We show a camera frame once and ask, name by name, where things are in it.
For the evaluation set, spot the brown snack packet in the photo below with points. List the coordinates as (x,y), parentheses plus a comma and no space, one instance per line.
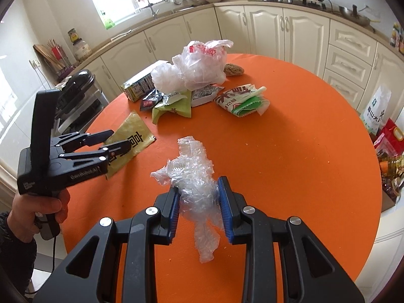
(234,70)

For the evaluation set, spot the clear plastic wrap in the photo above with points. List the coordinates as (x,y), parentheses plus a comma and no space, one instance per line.
(192,176)

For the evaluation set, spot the person's left forearm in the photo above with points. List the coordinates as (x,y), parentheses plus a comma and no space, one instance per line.
(15,252)

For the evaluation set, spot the wooden cutting board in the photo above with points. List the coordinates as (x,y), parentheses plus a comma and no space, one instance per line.
(42,53)

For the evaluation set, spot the glass jar with lid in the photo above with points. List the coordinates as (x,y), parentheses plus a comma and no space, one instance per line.
(82,50)

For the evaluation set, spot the yellow oil bottle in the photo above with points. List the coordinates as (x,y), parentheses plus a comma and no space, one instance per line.
(393,167)

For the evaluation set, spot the brown cardboard box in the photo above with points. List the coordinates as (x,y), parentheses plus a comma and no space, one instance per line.
(389,200)

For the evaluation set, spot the beige kitchen countertop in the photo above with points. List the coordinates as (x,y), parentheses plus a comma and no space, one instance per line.
(189,8)

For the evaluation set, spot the red chopstick holder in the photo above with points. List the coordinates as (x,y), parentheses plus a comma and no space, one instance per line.
(56,53)

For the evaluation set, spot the printed carton box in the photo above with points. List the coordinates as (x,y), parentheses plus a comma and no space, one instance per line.
(135,88)

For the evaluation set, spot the white black printed sachet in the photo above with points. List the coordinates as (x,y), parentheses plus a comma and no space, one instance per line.
(205,95)

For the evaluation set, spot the person's left hand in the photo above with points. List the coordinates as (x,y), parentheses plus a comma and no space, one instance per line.
(22,210)

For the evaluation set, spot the crumpled translucent plastic bag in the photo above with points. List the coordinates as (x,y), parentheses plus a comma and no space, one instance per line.
(167,77)

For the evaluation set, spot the metal sink faucet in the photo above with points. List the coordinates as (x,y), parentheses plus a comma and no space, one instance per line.
(151,6)

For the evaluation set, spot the metal chair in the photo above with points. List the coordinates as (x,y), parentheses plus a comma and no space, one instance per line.
(94,101)

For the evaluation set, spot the group of condiment bottles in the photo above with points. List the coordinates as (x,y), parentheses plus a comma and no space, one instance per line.
(397,38)

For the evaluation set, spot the light green wrapper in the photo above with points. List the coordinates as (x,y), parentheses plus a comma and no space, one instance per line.
(173,111)

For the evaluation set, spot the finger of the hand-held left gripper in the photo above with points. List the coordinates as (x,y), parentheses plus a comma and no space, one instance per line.
(120,147)
(101,135)

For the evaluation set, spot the white plastic bag red print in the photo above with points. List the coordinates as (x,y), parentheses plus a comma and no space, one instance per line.
(205,66)

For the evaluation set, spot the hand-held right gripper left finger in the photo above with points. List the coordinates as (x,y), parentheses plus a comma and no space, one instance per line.
(173,214)

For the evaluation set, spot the small green windowsill item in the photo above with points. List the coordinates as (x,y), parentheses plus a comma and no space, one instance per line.
(108,22)

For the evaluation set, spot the red snack bag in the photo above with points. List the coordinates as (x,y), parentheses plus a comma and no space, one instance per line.
(391,135)

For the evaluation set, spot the yellow-green packet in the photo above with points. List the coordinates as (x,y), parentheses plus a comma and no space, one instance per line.
(139,132)

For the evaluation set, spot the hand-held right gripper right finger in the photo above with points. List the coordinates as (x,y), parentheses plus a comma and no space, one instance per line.
(225,210)

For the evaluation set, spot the steel wok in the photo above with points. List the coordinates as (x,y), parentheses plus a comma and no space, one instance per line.
(355,17)

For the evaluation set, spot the black red snack wrapper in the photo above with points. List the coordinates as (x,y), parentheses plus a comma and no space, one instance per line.
(151,100)

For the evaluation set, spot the green and white snack wrapper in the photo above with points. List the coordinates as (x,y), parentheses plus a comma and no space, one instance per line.
(232,96)

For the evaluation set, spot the white rice bag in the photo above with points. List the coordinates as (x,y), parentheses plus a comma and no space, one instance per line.
(377,110)

